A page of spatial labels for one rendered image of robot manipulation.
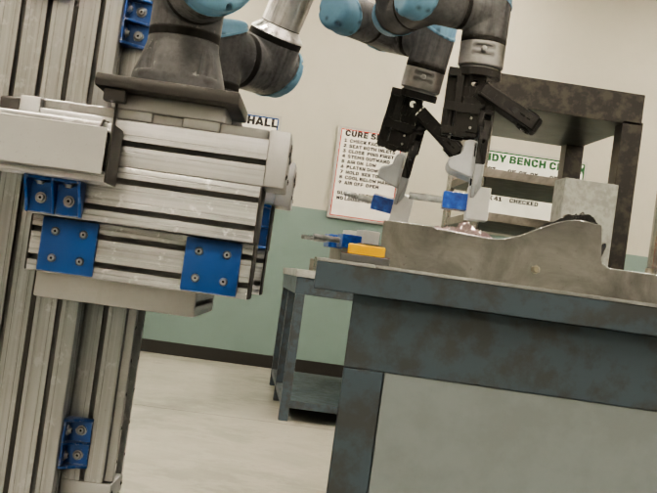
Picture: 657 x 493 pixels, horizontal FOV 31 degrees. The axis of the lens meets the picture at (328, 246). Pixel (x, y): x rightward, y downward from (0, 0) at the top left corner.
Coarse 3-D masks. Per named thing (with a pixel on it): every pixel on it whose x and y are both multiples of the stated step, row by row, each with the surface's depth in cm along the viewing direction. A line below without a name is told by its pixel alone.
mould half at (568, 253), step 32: (384, 224) 205; (416, 224) 205; (576, 224) 204; (384, 256) 205; (416, 256) 205; (448, 256) 205; (480, 256) 204; (512, 256) 204; (544, 256) 204; (576, 256) 204; (544, 288) 204; (576, 288) 203; (608, 288) 203; (640, 288) 203
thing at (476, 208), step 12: (444, 192) 193; (456, 192) 193; (468, 192) 192; (480, 192) 192; (444, 204) 193; (456, 204) 193; (468, 204) 192; (480, 204) 192; (468, 216) 192; (480, 216) 192
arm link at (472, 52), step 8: (464, 40) 194; (472, 40) 192; (480, 40) 192; (464, 48) 193; (472, 48) 192; (480, 48) 192; (488, 48) 192; (496, 48) 192; (504, 48) 194; (464, 56) 193; (472, 56) 192; (480, 56) 192; (488, 56) 192; (496, 56) 192; (464, 64) 194; (472, 64) 193; (480, 64) 192; (488, 64) 192; (496, 64) 192
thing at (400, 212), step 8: (344, 192) 224; (360, 200) 224; (368, 200) 224; (376, 200) 222; (384, 200) 222; (392, 200) 222; (408, 200) 221; (376, 208) 222; (384, 208) 222; (392, 208) 222; (400, 208) 222; (408, 208) 221; (392, 216) 222; (400, 216) 222; (408, 216) 222
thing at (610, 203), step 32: (512, 96) 670; (544, 96) 671; (576, 96) 673; (608, 96) 674; (640, 96) 675; (512, 128) 754; (544, 128) 736; (576, 128) 718; (608, 128) 700; (640, 128) 675; (576, 160) 790; (512, 192) 751; (544, 192) 722; (576, 192) 647; (608, 192) 649; (448, 224) 771; (480, 224) 721; (512, 224) 679; (544, 224) 680; (608, 224) 648; (608, 256) 648
